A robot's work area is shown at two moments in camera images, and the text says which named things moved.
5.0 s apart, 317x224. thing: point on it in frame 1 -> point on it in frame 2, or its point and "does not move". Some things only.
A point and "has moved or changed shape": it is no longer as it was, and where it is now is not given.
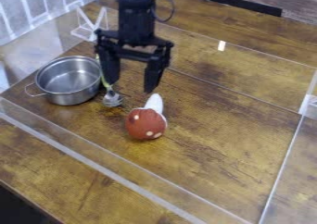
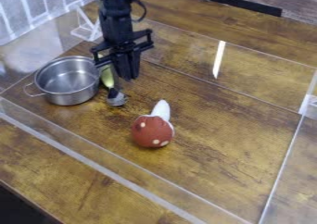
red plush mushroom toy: (146, 122) has moved or changed shape
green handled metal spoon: (111, 98) does not move
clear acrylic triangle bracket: (86, 29) does not move
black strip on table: (241, 4) does not move
